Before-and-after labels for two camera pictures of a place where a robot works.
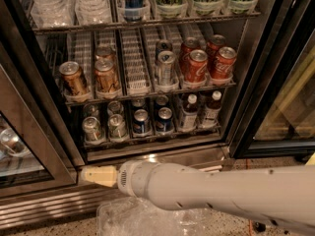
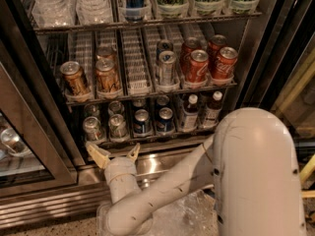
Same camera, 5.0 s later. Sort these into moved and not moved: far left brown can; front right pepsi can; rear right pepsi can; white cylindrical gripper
Moved: white cylindrical gripper
Not moved: far left brown can; rear right pepsi can; front right pepsi can
